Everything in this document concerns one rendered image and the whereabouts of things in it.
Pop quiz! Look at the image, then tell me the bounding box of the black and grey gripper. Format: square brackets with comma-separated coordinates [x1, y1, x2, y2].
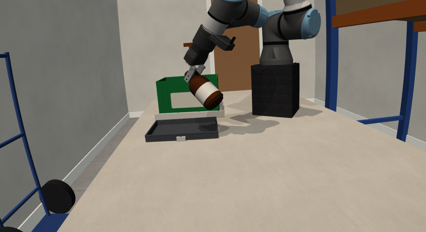
[184, 13, 236, 83]

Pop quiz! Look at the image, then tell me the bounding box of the brown bottle with white label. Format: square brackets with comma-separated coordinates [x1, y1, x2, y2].
[189, 74, 223, 110]

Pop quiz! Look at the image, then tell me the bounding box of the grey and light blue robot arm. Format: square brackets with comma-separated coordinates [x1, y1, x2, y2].
[208, 0, 321, 65]

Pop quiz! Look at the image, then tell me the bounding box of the green plastic crate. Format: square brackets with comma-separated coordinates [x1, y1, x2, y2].
[156, 74, 220, 114]

